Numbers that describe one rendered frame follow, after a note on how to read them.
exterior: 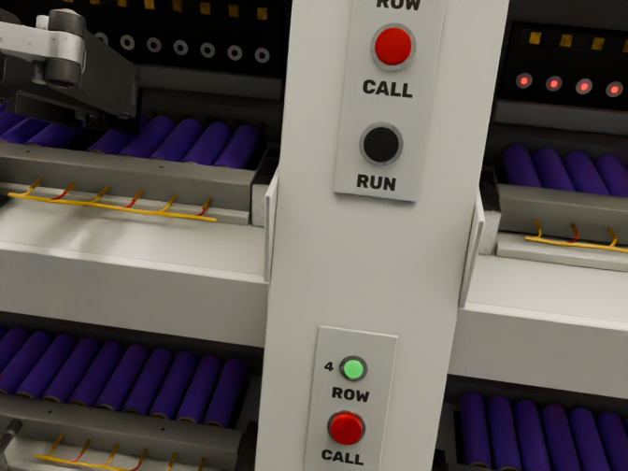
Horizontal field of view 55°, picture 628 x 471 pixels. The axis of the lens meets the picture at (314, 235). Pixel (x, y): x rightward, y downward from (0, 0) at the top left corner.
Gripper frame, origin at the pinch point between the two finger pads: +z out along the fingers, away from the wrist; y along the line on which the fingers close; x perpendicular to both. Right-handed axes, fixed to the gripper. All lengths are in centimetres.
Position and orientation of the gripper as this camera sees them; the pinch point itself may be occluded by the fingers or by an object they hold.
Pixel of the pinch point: (81, 99)
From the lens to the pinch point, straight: 38.8
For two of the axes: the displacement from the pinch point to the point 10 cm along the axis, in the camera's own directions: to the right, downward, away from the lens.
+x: -1.2, 9.9, 0.5
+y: -9.9, -1.2, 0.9
